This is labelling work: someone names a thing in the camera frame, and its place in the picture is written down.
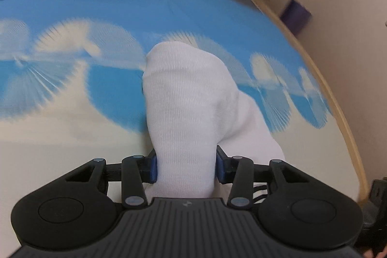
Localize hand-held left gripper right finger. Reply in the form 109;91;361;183
216;145;303;211

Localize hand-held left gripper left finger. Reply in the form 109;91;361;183
64;150;158;211

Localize white sock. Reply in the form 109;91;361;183
141;40;286;199

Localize blue cloud printed mat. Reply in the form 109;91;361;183
0;0;365;207

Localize purple box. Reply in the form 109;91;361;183
280;0;312;36

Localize beige wooden bed frame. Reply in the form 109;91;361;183
151;0;370;206

